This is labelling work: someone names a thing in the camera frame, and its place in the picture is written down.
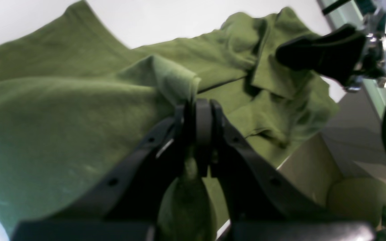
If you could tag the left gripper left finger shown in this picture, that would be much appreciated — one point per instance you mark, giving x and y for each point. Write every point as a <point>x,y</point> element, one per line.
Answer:
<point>124,205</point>

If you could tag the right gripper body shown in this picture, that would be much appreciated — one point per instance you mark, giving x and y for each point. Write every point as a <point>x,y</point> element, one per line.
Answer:
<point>372,62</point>

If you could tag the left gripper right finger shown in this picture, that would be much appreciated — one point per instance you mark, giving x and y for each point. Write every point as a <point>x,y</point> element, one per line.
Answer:
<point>262,204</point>

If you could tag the olive green T-shirt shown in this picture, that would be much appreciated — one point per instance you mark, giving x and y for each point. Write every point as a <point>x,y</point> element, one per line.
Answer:
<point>74,101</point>

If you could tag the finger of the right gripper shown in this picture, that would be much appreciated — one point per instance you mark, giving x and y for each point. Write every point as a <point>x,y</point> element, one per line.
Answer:
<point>334,55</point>

